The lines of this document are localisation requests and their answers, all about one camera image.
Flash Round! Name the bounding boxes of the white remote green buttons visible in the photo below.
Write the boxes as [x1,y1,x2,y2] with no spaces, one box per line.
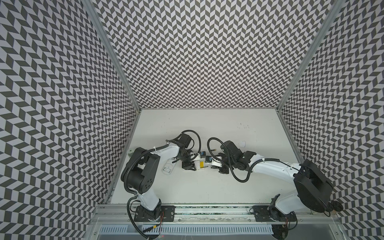
[194,161,209,170]

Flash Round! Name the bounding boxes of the white battery cover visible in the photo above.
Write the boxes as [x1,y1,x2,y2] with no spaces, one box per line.
[239,141,247,148]

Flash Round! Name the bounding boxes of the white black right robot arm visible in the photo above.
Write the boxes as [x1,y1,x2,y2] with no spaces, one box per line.
[214,141,334,215]

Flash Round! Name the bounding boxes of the black round knob pair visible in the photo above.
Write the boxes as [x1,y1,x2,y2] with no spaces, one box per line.
[327,200,344,212]

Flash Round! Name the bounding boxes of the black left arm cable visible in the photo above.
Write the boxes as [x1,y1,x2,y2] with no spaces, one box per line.
[166,129,202,160]

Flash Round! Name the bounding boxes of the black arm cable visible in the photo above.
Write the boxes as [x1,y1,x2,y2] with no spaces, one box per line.
[206,137,280,184]
[166,129,202,160]

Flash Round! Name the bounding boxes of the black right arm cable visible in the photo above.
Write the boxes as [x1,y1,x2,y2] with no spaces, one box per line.
[206,137,280,184]

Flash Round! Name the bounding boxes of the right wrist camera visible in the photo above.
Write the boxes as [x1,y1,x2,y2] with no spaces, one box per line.
[205,156,223,169]

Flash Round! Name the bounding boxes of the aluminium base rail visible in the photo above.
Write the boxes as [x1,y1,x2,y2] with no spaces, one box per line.
[90,203,341,227]

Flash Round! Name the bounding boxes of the aluminium corner post left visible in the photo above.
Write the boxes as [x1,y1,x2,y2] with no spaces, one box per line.
[82,0,141,112]

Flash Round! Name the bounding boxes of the aluminium corner post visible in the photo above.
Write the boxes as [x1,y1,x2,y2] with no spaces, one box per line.
[276,0,346,113]
[82,0,141,112]

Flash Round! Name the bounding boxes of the aluminium corner post right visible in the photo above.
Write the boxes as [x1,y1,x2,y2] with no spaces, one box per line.
[276,0,346,113]

